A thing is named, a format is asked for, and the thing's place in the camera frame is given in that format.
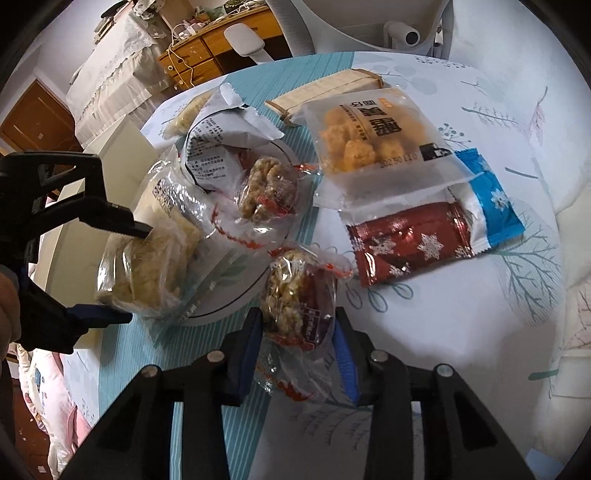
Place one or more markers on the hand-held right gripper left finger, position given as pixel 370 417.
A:
pixel 244 355

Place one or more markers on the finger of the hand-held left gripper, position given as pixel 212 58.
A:
pixel 115 217
pixel 92 317

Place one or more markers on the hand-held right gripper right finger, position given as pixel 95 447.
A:
pixel 346 364

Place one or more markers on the printed clear cracker packet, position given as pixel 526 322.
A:
pixel 168 198

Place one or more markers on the clear rice cake packet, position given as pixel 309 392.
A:
pixel 138 272

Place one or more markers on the white plastic basket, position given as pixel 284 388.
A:
pixel 124 152

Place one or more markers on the peanut brittle packet red label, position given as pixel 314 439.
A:
pixel 295 300
pixel 268 189

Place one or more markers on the white printed snack bag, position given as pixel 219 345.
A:
pixel 217 138

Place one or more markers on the red snowflake snack packet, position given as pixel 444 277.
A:
pixel 406 249

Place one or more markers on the blue snowflake snack packet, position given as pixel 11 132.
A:
pixel 494 207

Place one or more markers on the pale packet of yellow puffs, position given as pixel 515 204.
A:
pixel 369 138

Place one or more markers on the round white plate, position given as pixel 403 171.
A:
pixel 217 304

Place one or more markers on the teal white leaf print tablecloth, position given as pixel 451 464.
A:
pixel 415 346

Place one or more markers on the pale printed quilt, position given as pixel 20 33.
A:
pixel 46 392

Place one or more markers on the clear packet of pale crackers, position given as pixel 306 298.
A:
pixel 184 115

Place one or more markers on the brown wooden door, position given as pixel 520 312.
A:
pixel 37 115

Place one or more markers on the wooden desk with drawers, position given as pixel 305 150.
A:
pixel 217 50

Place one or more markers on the white office chair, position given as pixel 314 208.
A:
pixel 351 23

